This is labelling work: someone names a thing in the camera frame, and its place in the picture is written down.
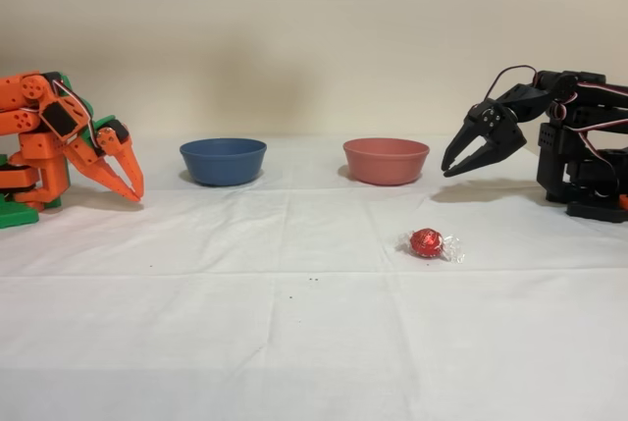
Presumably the white tablecloth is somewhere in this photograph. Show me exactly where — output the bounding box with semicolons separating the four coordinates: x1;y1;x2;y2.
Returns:
0;134;628;421

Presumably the red bowl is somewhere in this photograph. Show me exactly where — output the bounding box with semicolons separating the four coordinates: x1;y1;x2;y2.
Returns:
341;137;431;187

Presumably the striped cable along black arm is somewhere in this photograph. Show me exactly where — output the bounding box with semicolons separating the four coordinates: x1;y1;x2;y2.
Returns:
549;75;628;196

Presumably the red candy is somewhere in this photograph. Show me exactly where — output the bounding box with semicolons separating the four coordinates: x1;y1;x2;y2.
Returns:
395;227;466;265

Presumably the orange arm servo cable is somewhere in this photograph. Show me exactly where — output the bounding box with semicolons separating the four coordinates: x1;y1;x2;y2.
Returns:
52;79;99;148

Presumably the blue bowl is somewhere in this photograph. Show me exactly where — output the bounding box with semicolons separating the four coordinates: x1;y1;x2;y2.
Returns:
179;137;269;187

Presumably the black arm gripper servo cable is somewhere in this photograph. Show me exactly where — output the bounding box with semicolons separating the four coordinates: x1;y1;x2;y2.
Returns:
483;65;541;103

